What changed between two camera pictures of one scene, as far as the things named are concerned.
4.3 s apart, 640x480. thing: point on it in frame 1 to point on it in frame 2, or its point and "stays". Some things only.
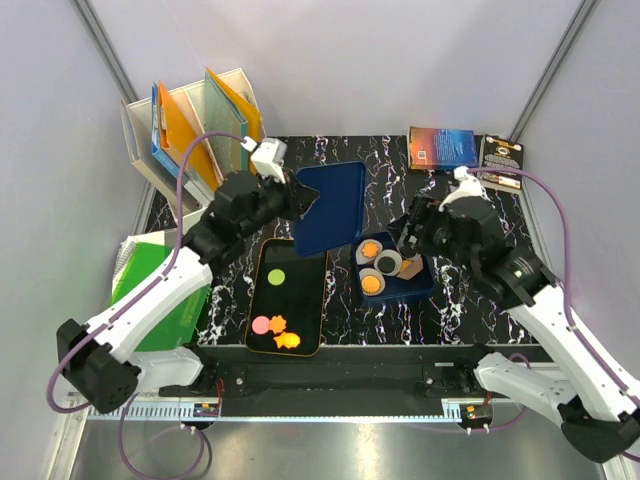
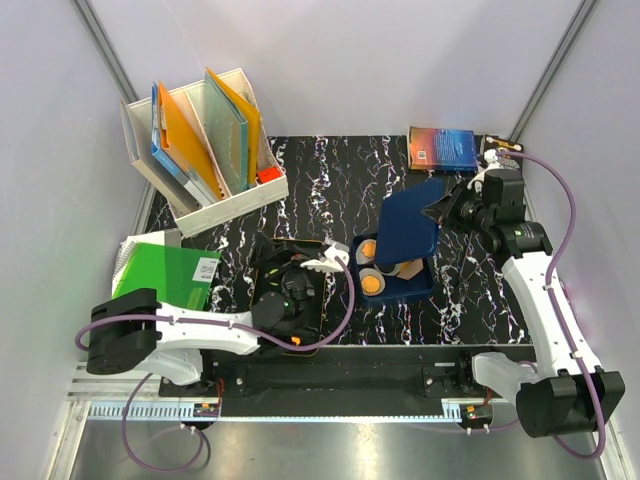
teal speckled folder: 221,117 stays
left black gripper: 300,198 to 291,266
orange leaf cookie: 370,249 stays
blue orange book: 440,148 stays
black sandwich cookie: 386,264 stays
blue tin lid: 338,214 to 403,231
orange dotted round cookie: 370,284 stays
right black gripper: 424,210 to 441,209
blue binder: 158,153 stays
